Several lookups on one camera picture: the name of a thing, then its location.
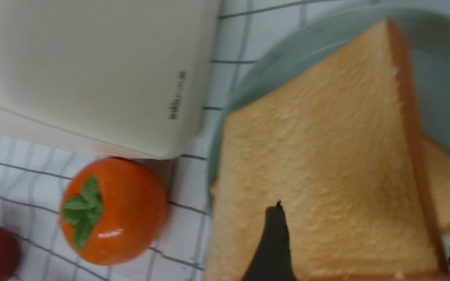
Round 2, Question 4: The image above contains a white checkered tablecloth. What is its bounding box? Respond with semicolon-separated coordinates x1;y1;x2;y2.
0;0;450;281

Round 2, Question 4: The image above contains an orange persimmon with green leaf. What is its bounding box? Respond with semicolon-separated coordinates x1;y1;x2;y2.
60;158;169;266

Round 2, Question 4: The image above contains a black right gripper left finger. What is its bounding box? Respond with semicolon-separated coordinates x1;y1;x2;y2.
241;201;296;281

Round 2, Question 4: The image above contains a cream white toaster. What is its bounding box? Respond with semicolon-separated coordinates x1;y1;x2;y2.
0;0;221;160

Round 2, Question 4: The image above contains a pale green round plate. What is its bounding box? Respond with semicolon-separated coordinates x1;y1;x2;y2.
206;5;450;190

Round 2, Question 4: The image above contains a toast slice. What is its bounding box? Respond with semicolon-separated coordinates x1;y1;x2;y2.
422;135;450;234
202;18;450;281

